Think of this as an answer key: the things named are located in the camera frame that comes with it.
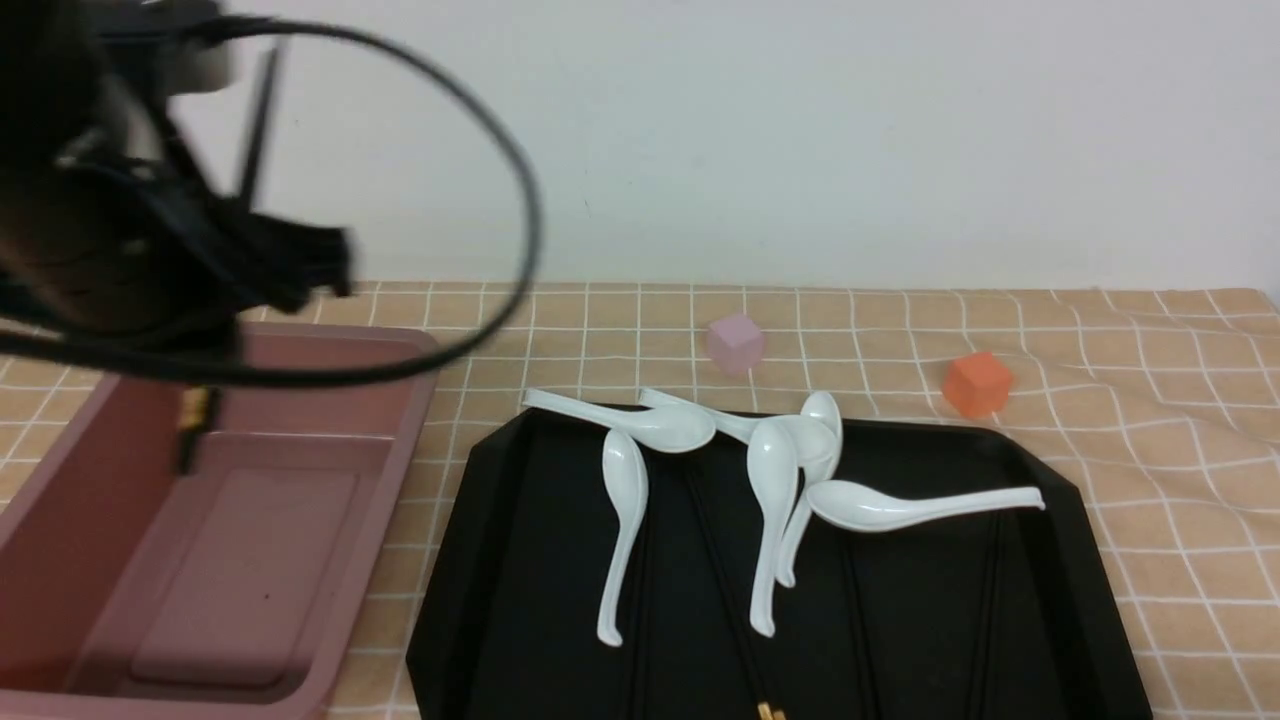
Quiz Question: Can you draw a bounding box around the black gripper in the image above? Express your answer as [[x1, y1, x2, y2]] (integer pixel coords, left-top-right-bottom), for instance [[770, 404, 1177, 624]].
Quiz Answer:
[[3, 1, 355, 351]]

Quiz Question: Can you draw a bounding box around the pink plastic bin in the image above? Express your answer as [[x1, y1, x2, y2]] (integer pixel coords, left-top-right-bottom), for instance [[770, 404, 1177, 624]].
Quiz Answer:
[[1, 375, 436, 719]]

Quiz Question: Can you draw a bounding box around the white spoon hanging left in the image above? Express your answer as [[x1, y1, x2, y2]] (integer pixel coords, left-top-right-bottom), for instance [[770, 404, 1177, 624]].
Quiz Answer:
[[596, 429, 649, 648]]

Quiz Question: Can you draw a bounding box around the white spoon far left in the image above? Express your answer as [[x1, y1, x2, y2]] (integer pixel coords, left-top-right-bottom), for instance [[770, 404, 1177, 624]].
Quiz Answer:
[[522, 388, 717, 454]]

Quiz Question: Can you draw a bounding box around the purple cube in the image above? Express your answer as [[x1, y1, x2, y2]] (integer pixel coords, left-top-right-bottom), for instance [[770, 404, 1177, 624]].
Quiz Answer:
[[707, 313, 765, 375]]

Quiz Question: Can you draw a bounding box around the white spoon centre long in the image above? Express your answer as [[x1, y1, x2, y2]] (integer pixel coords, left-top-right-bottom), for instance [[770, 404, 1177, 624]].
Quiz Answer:
[[746, 416, 797, 638]]

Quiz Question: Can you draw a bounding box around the white spoon behind centre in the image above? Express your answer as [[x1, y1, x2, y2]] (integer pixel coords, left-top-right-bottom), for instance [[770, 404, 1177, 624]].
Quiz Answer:
[[776, 391, 844, 588]]

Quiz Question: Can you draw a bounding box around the white spoon top middle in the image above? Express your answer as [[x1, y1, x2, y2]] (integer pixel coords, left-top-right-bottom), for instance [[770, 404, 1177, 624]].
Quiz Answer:
[[639, 388, 831, 465]]

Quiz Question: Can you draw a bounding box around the white spoon right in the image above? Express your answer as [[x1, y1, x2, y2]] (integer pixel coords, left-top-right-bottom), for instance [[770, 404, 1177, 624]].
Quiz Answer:
[[803, 480, 1046, 534]]

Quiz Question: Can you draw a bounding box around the orange cube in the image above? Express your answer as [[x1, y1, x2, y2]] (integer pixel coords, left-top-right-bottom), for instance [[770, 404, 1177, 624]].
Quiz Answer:
[[942, 352, 1015, 418]]

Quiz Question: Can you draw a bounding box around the black plastic tray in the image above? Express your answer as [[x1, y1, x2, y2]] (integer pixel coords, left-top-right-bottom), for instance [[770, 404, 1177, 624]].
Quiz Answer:
[[404, 409, 1153, 719]]

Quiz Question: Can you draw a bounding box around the black chopstick far right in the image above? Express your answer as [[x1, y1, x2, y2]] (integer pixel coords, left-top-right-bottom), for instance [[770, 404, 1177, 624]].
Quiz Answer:
[[968, 514, 1004, 719]]

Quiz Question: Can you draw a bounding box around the checkered orange tablecloth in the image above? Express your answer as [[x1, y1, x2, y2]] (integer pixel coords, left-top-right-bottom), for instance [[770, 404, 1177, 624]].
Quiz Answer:
[[3, 283, 1279, 719]]

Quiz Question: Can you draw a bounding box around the black cable loop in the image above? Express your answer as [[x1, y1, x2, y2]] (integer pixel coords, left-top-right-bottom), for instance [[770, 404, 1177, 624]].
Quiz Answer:
[[0, 15, 547, 391]]

